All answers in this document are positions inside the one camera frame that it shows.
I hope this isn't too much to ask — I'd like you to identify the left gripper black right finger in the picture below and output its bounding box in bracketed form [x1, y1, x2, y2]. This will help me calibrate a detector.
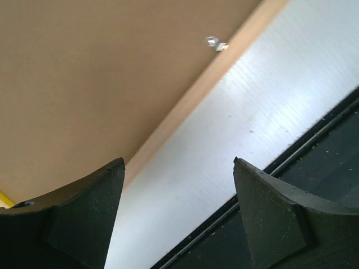
[233, 158, 358, 268]

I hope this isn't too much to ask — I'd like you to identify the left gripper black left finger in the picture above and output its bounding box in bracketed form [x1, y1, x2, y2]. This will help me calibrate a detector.
[1, 158, 125, 268]

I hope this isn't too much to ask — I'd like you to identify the brown cardboard backing board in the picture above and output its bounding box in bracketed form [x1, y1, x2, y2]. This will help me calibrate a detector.
[0, 0, 266, 208]

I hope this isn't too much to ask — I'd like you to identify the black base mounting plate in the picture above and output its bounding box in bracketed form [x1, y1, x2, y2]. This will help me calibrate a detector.
[155, 90, 358, 268]

